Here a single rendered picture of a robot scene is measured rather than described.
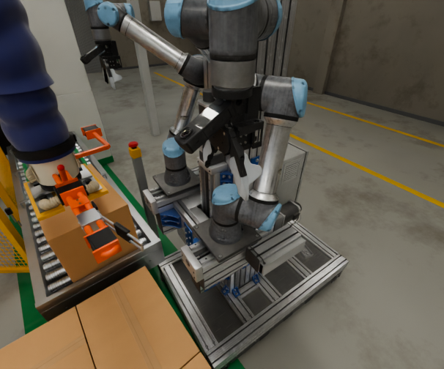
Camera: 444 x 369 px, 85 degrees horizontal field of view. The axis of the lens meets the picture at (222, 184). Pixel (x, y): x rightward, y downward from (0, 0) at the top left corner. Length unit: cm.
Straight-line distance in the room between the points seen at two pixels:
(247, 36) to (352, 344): 200
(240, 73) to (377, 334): 207
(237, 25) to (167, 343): 130
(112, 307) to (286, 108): 130
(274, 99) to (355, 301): 183
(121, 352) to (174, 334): 24
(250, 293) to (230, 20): 170
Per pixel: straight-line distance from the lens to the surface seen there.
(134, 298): 154
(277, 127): 82
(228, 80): 41
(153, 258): 174
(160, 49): 116
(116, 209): 144
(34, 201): 136
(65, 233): 142
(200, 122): 43
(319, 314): 215
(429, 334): 244
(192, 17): 54
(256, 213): 87
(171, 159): 128
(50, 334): 161
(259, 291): 189
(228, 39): 40
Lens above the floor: 182
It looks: 36 degrees down
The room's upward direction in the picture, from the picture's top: straight up
